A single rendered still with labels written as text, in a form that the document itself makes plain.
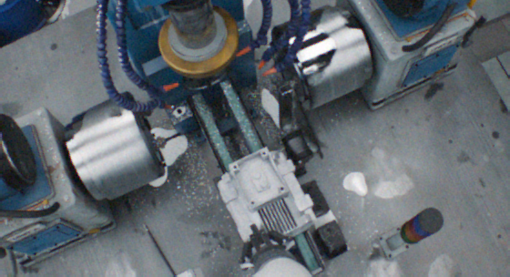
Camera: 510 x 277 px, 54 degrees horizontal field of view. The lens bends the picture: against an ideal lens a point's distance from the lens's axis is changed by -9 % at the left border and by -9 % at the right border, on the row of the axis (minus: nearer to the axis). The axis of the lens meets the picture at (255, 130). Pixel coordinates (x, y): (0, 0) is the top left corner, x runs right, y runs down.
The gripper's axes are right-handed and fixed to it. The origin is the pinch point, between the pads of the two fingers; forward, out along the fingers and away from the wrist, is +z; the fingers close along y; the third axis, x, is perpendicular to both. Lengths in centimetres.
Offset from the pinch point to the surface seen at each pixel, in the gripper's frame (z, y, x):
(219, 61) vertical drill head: -1.8, -7.8, -40.3
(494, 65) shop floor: 116, -149, 23
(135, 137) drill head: 13.2, 17.2, -30.8
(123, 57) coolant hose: -1, 11, -50
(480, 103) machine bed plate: 32, -85, 7
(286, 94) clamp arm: 1.1, -19.1, -27.2
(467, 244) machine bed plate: 13, -57, 40
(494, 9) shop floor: 130, -168, -1
